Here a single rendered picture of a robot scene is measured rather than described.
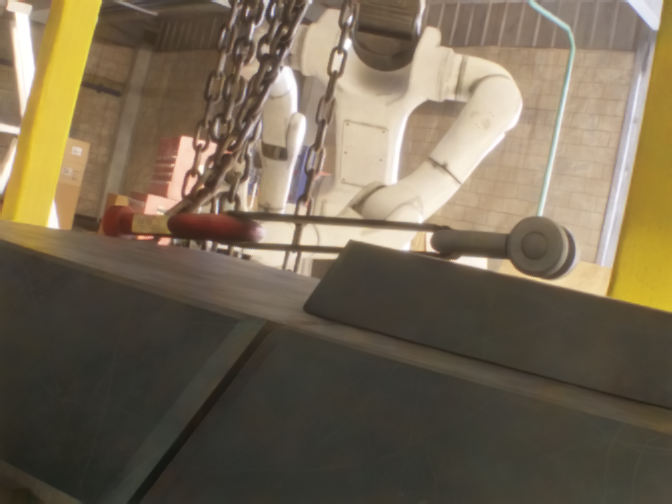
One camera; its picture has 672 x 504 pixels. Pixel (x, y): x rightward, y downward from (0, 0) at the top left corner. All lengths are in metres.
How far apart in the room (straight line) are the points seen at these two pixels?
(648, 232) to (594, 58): 10.75
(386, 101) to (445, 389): 1.38
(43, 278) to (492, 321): 0.18
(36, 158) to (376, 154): 0.92
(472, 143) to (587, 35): 10.40
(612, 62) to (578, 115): 0.81
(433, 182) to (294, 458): 1.30
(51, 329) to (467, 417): 0.16
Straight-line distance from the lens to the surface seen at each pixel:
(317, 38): 1.64
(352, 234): 1.45
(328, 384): 0.29
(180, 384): 0.31
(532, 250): 0.50
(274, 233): 1.31
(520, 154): 11.94
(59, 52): 2.28
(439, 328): 0.35
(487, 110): 1.57
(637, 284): 0.97
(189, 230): 0.58
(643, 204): 0.98
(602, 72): 11.57
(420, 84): 1.61
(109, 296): 0.35
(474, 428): 0.27
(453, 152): 1.57
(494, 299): 0.36
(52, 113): 2.28
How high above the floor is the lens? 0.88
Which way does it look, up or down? 1 degrees down
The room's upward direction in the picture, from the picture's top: 13 degrees clockwise
